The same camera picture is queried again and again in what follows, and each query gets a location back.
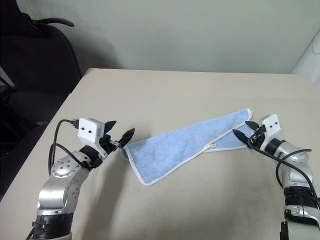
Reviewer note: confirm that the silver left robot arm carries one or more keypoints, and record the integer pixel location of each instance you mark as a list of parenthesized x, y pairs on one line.
[(56, 190)]

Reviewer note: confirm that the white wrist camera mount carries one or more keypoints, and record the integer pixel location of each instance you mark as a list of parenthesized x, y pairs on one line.
[(272, 125), (88, 130)]

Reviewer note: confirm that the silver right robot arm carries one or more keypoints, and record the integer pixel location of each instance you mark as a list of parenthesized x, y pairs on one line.
[(297, 162)]

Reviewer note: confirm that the white rounded object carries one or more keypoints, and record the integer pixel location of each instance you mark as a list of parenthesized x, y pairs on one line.
[(311, 57)]

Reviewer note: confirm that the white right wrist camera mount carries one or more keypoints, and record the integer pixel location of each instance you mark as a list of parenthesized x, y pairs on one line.
[(272, 125)]

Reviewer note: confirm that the light blue towel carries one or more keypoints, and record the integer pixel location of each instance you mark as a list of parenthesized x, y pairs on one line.
[(175, 147)]

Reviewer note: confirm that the black office chair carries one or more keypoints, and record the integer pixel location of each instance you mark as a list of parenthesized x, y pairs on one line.
[(37, 75)]

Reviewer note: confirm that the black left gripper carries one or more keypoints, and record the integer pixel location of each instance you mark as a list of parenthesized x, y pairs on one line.
[(108, 143)]

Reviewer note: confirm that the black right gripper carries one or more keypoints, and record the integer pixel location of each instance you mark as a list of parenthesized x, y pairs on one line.
[(257, 140)]

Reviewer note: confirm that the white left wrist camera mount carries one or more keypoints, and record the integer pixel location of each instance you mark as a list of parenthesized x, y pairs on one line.
[(88, 130)]

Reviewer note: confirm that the small black block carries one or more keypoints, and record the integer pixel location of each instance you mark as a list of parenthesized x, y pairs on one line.
[(284, 231)]

